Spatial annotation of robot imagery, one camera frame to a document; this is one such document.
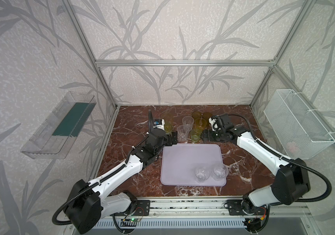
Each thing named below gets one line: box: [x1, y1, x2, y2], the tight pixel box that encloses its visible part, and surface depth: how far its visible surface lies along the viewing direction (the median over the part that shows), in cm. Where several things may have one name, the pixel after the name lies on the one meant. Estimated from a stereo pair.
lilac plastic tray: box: [160, 143, 227, 187], surface depth 90 cm
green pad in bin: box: [51, 102, 97, 138], surface depth 68 cm
